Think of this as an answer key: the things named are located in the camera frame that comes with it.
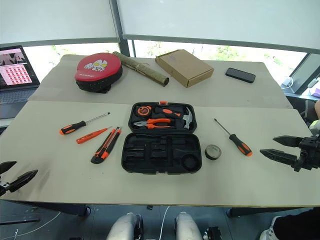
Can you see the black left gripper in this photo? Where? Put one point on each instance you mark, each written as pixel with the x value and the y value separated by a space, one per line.
pixel 3 188

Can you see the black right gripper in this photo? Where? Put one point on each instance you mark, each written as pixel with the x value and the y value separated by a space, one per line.
pixel 310 155

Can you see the black electrical tape roll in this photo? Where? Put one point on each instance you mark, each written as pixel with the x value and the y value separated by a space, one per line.
pixel 207 154

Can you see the orange tester screwdriver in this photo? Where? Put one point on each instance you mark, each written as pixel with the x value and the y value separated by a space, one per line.
pixel 90 136

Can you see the orange black utility knife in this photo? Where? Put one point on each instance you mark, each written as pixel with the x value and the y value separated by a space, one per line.
pixel 106 147

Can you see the black tool case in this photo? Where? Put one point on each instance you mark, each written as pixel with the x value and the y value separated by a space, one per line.
pixel 160 160

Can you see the beige paper table cover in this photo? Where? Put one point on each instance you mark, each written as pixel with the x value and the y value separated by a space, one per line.
pixel 75 180
pixel 225 92

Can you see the white charger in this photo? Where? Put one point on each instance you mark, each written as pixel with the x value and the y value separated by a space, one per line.
pixel 287 82

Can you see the black smartphone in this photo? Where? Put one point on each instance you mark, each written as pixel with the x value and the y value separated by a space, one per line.
pixel 240 75

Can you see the open laptop computer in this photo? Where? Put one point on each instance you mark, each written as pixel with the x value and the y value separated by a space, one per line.
pixel 15 72

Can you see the black robot foot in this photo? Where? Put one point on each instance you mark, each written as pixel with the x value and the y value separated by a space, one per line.
pixel 212 233

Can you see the silver left robot leg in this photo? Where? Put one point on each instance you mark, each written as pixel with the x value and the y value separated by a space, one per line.
pixel 122 228

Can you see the silver robot leg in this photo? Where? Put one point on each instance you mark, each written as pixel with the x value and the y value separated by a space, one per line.
pixel 122 228
pixel 187 228

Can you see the claw hammer orange grip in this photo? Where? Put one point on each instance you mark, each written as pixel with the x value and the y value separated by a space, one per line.
pixel 168 112

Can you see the silver right robot leg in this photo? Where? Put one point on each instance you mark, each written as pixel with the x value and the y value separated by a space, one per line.
pixel 187 228

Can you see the brown cardboard box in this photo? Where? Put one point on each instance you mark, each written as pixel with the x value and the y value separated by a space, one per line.
pixel 185 66

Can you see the red round boxing pad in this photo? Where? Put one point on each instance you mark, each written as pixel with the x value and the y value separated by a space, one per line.
pixel 96 67

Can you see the small black floor object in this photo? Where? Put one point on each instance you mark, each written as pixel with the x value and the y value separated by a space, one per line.
pixel 149 207

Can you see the orange black tape measure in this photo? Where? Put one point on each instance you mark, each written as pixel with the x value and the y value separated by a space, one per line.
pixel 143 110

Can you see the white roller blind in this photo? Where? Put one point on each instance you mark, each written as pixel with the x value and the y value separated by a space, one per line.
pixel 220 20
pixel 55 20

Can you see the rolled bamboo mat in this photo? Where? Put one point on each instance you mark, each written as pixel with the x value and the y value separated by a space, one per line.
pixel 147 72

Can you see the dark window pillar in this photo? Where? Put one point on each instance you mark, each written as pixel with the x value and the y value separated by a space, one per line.
pixel 124 47

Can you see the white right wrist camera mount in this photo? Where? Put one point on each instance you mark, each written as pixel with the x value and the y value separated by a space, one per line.
pixel 315 127

